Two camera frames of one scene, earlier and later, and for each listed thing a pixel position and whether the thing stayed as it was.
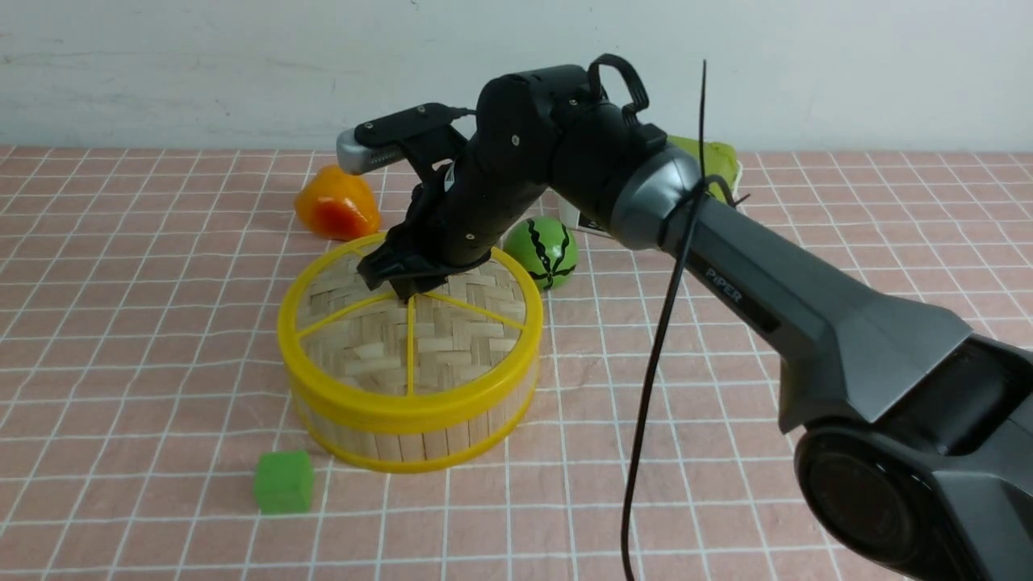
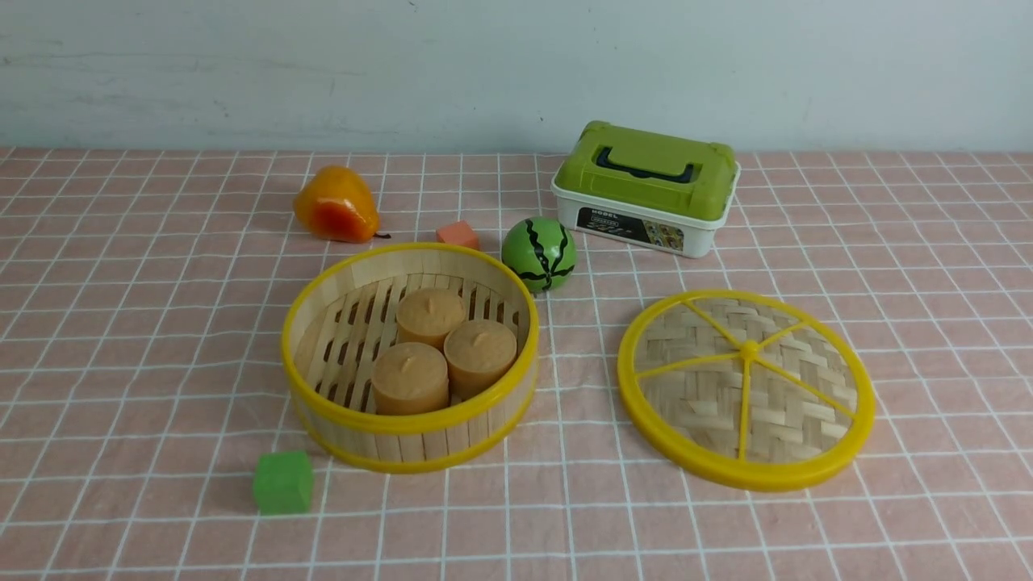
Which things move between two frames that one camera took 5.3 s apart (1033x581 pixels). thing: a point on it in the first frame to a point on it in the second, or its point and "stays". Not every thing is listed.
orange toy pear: [338, 206] stays
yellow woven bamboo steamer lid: [453, 351] to [744, 390]
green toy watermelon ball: [547, 248] stays
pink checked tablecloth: [141, 379] stays
